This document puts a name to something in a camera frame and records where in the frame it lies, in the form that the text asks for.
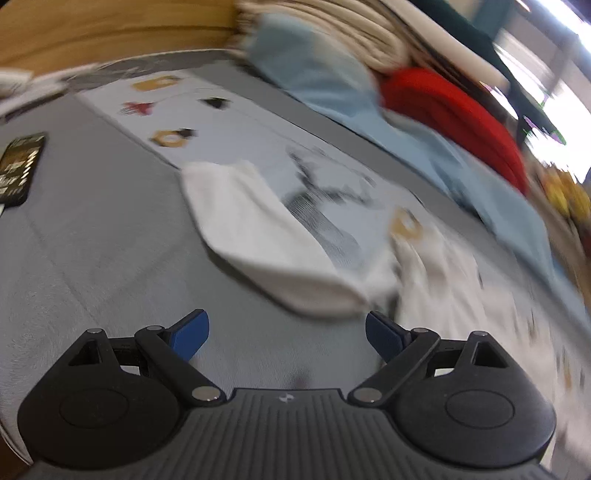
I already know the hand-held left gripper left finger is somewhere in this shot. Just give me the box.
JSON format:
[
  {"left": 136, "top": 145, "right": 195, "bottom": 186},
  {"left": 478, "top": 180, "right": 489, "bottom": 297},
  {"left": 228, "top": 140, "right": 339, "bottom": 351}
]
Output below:
[{"left": 68, "top": 309, "right": 227, "bottom": 407}]

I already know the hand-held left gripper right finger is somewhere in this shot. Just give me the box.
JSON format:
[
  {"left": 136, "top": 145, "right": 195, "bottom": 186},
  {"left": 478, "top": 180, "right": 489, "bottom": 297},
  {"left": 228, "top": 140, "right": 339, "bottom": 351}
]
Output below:
[{"left": 347, "top": 311, "right": 509, "bottom": 406}]

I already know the white small garment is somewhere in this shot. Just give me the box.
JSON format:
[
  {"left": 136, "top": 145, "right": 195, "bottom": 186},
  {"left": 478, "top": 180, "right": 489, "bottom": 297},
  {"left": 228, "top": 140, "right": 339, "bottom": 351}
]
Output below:
[{"left": 180, "top": 159, "right": 571, "bottom": 416}]

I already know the grey bed cover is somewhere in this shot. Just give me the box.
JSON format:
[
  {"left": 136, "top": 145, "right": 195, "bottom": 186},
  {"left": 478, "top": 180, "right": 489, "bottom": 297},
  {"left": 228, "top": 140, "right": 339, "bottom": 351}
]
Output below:
[{"left": 0, "top": 48, "right": 591, "bottom": 467}]

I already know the white printed t-shirt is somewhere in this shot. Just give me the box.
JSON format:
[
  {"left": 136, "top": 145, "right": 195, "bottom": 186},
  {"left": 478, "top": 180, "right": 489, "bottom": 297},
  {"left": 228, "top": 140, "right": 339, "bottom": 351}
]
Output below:
[{"left": 76, "top": 69, "right": 591, "bottom": 416}]

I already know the red folded blanket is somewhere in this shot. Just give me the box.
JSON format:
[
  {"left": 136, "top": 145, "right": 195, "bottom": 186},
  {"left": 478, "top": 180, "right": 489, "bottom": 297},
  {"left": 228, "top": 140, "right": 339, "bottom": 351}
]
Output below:
[{"left": 381, "top": 67, "right": 529, "bottom": 195}]

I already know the yellow patterned cloth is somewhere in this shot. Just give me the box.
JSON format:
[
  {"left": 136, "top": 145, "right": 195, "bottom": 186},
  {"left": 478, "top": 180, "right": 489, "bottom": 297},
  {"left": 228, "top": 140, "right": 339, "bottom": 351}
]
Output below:
[{"left": 538, "top": 164, "right": 591, "bottom": 224}]

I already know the black smartphone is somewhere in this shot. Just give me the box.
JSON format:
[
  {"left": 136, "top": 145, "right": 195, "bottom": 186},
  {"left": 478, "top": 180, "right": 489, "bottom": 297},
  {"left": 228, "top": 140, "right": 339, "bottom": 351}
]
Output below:
[{"left": 0, "top": 131, "right": 49, "bottom": 207}]

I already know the light blue blanket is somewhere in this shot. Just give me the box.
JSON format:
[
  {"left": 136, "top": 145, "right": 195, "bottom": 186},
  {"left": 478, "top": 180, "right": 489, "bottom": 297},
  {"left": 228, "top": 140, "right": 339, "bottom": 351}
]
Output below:
[{"left": 240, "top": 11, "right": 583, "bottom": 296}]

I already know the white folded cloth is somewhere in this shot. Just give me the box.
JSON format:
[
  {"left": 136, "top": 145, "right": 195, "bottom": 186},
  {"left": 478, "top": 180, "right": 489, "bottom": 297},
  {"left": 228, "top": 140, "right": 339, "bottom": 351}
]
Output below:
[{"left": 383, "top": 0, "right": 511, "bottom": 86}]

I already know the beige folded blanket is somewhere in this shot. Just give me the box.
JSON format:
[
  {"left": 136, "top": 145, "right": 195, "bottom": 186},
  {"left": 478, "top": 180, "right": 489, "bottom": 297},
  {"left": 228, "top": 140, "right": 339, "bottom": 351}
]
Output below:
[{"left": 233, "top": 0, "right": 416, "bottom": 72}]

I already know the wooden headboard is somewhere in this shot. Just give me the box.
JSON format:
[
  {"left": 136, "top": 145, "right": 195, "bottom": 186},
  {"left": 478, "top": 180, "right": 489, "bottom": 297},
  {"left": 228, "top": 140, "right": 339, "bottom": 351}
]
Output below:
[{"left": 0, "top": 0, "right": 241, "bottom": 77}]

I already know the dark green cloth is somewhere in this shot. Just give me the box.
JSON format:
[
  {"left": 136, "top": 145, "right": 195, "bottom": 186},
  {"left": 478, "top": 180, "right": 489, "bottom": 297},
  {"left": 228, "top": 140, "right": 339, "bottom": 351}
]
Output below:
[{"left": 434, "top": 0, "right": 568, "bottom": 144}]

